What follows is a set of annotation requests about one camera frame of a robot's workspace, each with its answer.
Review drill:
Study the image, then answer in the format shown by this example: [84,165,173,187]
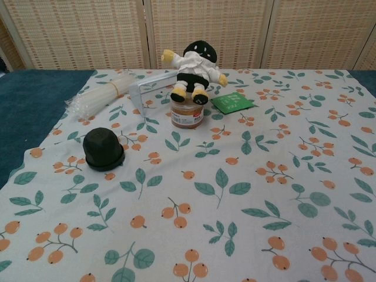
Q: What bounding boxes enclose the green foil packet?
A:
[209,91,256,115]

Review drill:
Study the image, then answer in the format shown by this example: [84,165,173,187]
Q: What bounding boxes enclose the clear plastic box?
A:
[128,72,179,118]

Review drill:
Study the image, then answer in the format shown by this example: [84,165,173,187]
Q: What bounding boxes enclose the woven bamboo screen panel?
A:
[0,17,16,73]
[357,32,376,72]
[0,0,151,72]
[260,0,376,71]
[145,0,273,72]

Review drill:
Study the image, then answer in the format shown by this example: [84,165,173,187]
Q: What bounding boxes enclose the white rolled bag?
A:
[66,74,139,122]

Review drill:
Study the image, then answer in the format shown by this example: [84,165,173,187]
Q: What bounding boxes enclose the floral orange berry tablecloth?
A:
[0,68,376,282]

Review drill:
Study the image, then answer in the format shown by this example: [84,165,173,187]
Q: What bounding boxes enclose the black round object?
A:
[82,126,126,172]

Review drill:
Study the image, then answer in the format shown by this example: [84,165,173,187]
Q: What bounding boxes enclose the black-headed plush doll white shirt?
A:
[161,39,229,106]

